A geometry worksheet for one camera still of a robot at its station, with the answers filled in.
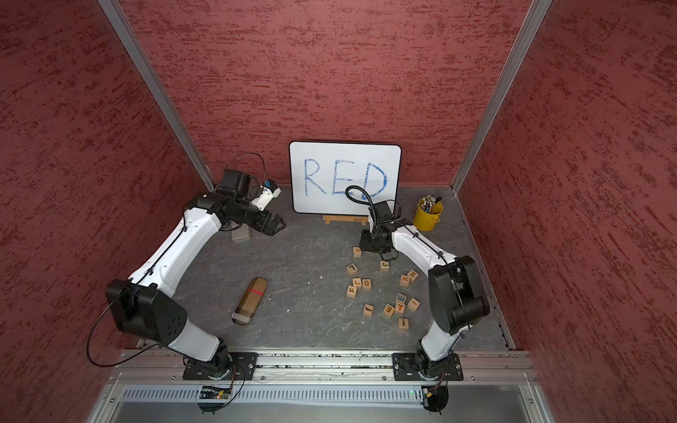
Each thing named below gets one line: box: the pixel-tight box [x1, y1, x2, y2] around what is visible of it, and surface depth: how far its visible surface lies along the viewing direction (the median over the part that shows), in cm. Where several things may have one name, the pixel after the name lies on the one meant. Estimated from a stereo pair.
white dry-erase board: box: [290, 141, 402, 216], surface depth 99 cm
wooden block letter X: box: [399, 274, 410, 289], surface depth 91 cm
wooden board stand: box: [322, 215, 370, 226], surface depth 107 cm
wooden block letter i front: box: [397, 317, 410, 334], surface depth 82 cm
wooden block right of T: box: [407, 296, 422, 313], surface depth 85 cm
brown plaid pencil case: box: [230, 276, 268, 327], surface depth 85 cm
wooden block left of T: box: [382, 303, 395, 320], surface depth 85 cm
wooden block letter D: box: [361, 278, 372, 291], surface depth 90 cm
